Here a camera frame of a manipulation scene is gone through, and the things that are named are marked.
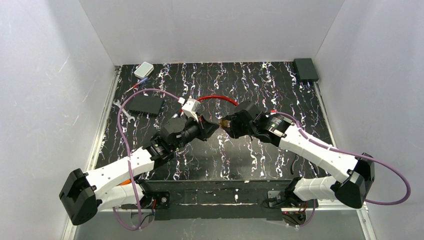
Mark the brass padlock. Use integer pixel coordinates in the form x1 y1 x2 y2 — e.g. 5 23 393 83
219 119 230 129

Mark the red cable lock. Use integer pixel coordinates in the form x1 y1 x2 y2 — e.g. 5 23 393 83
171 95 239 122

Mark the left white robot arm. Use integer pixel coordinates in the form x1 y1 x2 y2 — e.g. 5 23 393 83
58 116 220 226

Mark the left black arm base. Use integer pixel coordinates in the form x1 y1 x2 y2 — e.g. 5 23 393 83
152 191 170 210

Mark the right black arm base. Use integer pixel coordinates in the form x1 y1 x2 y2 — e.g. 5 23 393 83
262 190 319 212

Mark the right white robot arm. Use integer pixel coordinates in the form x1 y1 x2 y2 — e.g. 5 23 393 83
219 101 375 209

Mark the black flat box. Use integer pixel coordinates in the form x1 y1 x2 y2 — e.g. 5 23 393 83
126 94 164 116

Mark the red blue screwdriver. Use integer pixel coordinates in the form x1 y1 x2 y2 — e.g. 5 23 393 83
124 76 149 94

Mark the white rectangular box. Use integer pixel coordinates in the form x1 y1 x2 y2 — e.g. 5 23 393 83
133 61 154 79

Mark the black corner box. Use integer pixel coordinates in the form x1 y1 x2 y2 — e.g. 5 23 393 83
293 58 319 83

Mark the silver wrench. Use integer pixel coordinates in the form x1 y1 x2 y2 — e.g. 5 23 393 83
113 100 136 123

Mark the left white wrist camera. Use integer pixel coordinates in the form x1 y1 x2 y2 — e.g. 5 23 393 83
178 97 200 122

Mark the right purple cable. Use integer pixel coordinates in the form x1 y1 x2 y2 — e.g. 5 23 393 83
271 110 412 207

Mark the purple cable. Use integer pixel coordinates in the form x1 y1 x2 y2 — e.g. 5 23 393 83
271 110 412 207
111 88 182 232

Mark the orange cable connector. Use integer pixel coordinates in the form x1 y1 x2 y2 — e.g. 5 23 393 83
119 179 131 186

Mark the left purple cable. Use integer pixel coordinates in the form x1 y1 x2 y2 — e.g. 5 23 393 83
111 88 182 232

